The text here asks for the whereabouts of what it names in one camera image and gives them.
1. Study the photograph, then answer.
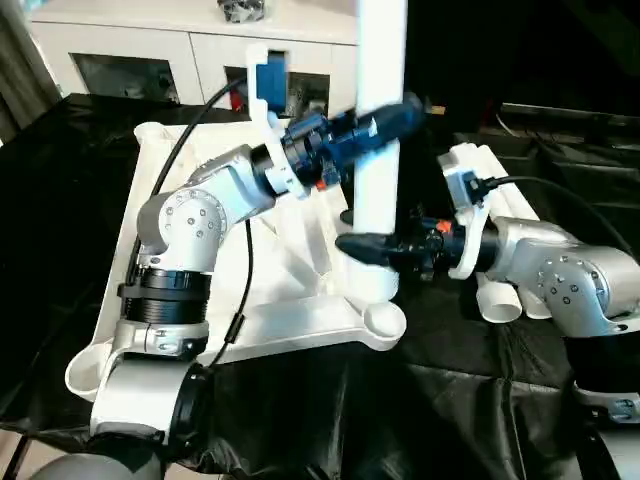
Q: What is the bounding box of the white plastic table leg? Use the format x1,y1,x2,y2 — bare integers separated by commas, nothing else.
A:
479,144,541,224
459,142,554,320
437,144,524,325
344,0,409,304

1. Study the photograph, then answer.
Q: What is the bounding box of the white plastic table top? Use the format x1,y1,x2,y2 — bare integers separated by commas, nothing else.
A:
64,119,407,401

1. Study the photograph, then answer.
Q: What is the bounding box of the black box with tan label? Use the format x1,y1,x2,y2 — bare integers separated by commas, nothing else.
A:
407,0,501,132

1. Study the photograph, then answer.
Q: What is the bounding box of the black table mat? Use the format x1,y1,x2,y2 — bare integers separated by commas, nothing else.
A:
0,92,640,480

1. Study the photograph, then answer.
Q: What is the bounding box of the dark long bar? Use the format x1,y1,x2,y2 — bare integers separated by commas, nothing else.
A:
502,102,640,129

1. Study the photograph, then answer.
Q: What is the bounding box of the dark bundle on cabinet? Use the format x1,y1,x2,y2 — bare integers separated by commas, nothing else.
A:
217,0,264,24

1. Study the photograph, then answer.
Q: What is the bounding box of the white glass-door cabinet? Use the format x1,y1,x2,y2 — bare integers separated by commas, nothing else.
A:
29,0,361,121

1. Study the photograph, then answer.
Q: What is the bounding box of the grey curtain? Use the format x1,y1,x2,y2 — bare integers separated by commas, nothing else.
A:
0,0,66,146

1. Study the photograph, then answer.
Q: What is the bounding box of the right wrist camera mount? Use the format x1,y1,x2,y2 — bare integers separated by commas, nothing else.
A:
438,152,496,280

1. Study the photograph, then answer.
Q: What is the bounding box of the black left camera cable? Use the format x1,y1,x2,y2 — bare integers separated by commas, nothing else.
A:
127,74,256,374

